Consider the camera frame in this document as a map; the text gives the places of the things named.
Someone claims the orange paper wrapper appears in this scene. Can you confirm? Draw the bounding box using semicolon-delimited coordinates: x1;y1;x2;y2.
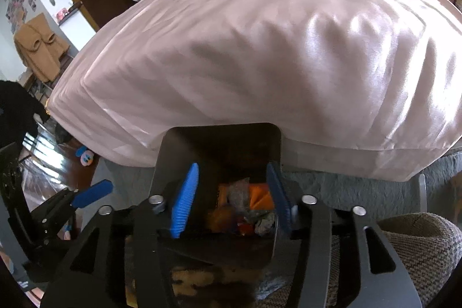
248;183;275;211

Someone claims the silver foil ball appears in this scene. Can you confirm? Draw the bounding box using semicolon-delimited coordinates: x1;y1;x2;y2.
254;212;276;236

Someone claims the gold red foil wrapper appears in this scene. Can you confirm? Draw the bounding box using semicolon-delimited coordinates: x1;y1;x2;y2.
208;205;237;233

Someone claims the black trash bin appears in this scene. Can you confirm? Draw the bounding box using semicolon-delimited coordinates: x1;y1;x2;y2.
152;123;281;269

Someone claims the donald duck toy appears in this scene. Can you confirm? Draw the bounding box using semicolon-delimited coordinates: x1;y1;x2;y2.
75;145;95;167

